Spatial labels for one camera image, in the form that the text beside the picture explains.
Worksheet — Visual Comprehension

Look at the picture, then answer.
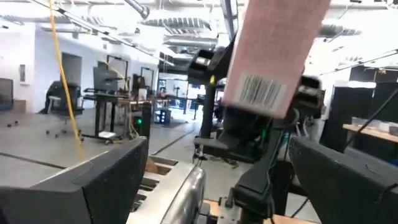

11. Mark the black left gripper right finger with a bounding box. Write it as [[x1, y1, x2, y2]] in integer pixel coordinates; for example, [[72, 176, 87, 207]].
[[288, 136, 398, 224]]

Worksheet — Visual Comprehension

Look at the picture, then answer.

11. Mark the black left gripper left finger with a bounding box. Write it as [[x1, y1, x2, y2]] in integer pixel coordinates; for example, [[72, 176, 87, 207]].
[[0, 136, 149, 224]]

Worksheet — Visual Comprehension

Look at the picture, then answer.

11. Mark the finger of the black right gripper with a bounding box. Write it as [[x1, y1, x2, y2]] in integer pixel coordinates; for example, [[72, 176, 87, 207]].
[[292, 75, 326, 121], [188, 34, 237, 85]]

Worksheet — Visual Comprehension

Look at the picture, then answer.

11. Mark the pink yogurt cereal box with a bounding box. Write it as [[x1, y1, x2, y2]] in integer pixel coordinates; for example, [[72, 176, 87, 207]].
[[222, 0, 332, 119]]

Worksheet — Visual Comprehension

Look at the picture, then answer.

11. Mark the black standing desk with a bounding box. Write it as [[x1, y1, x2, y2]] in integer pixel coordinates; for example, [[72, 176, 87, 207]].
[[82, 88, 131, 144]]

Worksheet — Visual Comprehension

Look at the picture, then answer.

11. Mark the black electronics box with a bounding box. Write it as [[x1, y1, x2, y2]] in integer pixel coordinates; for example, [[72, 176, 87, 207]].
[[132, 102, 153, 139]]

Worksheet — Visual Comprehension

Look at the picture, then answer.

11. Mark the stainless steel toaster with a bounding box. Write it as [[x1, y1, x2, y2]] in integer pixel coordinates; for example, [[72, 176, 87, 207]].
[[126, 155, 208, 224]]

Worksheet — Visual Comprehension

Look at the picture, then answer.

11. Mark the black office chair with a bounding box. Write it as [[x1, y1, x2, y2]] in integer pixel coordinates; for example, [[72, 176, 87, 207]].
[[39, 80, 85, 138]]

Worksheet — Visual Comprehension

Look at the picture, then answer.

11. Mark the dark computer monitor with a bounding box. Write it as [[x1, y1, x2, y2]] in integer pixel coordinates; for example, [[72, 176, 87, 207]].
[[93, 66, 119, 93]]

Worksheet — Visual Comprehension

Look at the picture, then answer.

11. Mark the black frame post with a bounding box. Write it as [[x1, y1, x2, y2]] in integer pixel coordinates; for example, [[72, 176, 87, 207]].
[[198, 82, 217, 139]]

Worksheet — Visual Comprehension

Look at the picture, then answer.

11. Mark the yellow cable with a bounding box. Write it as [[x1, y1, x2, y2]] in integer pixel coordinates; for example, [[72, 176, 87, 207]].
[[48, 0, 85, 162]]

